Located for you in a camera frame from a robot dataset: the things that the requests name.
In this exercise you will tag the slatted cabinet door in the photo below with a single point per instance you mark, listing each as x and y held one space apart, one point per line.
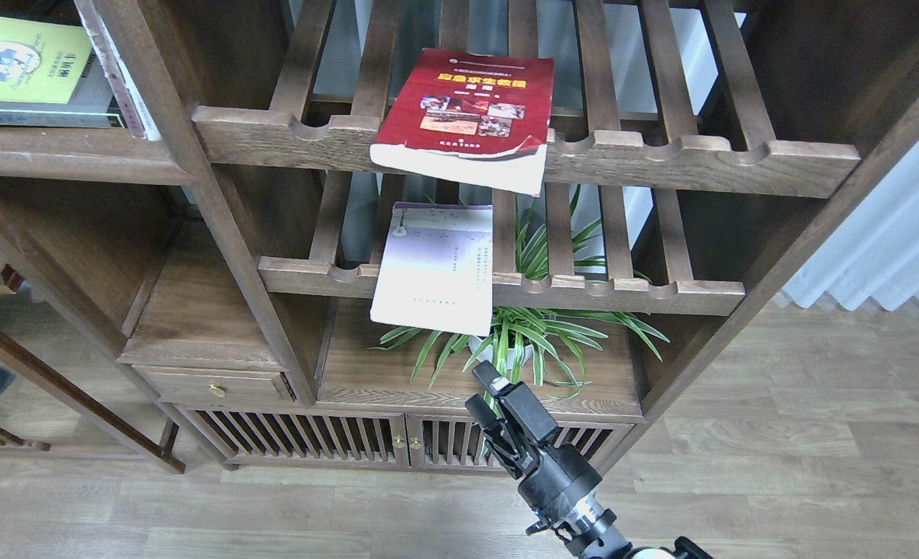
305 438
457 444

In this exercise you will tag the dark wooden bookshelf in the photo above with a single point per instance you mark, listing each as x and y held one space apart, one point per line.
720 142

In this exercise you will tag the white book spine upright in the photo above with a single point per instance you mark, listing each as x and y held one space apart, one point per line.
135 112

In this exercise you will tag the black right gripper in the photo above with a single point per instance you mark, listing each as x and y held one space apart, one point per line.
558 484

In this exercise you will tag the green spider plant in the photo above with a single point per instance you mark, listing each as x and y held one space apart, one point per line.
521 334

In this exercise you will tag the white pleated curtain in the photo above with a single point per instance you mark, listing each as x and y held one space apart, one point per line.
874 255

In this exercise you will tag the pale purple white book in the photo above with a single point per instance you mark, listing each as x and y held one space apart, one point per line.
436 270

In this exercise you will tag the right slatted cabinet door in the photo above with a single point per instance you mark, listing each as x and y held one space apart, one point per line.
457 444

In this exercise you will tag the red paperback book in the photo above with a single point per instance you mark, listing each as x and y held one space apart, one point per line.
480 120

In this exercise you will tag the wooden drawer with brass knob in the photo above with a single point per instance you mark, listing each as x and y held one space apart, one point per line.
182 384

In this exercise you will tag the green and black book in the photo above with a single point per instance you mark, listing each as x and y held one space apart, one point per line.
50 77

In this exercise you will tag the left slatted cabinet door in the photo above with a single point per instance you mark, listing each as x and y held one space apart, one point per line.
305 438

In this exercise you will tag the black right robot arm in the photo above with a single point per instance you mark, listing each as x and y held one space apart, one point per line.
603 540

